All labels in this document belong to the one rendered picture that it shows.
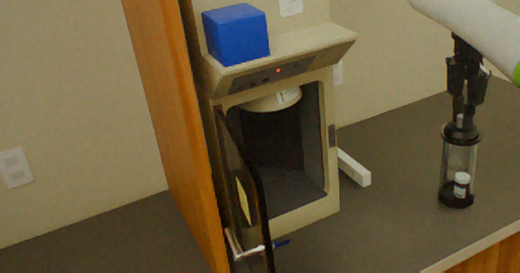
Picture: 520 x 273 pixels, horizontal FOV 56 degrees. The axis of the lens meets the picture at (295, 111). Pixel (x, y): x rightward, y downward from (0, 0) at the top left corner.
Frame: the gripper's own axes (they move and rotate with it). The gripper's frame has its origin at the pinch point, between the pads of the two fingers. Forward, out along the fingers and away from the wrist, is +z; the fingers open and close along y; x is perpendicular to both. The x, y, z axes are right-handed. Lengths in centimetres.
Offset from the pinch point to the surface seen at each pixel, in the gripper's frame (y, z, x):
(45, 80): 58, -15, 94
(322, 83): 14.1, -13.0, 34.0
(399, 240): -4.8, 28.7, 23.9
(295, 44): 6, -28, 45
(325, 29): 9.9, -28.2, 35.0
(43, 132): 57, 0, 99
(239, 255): -13, 2, 70
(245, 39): 3, -33, 57
